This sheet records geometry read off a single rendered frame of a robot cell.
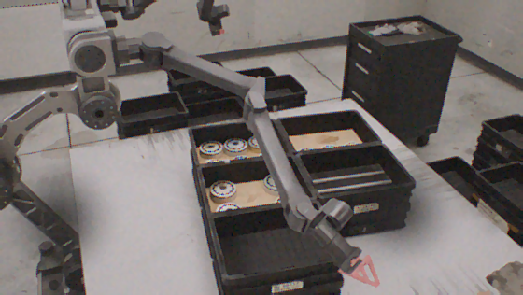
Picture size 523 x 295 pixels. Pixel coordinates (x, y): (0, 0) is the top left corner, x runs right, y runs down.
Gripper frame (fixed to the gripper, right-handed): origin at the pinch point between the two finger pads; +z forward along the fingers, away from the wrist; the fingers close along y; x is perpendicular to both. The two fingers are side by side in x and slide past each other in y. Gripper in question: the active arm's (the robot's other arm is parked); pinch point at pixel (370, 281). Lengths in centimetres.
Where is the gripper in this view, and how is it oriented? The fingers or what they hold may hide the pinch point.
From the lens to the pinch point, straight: 133.0
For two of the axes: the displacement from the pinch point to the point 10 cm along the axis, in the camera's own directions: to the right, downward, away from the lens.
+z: 7.0, 7.1, -0.8
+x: -7.1, 6.8, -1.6
